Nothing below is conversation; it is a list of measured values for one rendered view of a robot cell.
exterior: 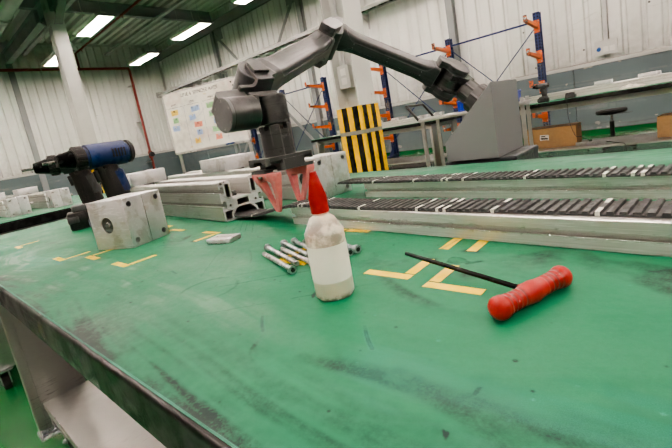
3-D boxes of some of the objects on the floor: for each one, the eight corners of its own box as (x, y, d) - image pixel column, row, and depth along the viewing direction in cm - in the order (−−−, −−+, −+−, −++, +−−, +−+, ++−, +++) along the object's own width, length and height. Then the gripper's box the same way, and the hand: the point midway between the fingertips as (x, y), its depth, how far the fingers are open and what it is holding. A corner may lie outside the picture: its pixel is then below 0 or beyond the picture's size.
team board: (180, 213, 679) (151, 94, 647) (200, 205, 724) (174, 95, 692) (256, 204, 621) (228, 74, 589) (273, 197, 666) (247, 75, 634)
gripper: (260, 125, 67) (278, 216, 69) (308, 118, 73) (323, 201, 76) (239, 130, 72) (257, 214, 74) (286, 123, 79) (301, 201, 81)
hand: (290, 203), depth 75 cm, fingers closed on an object, 5 cm apart
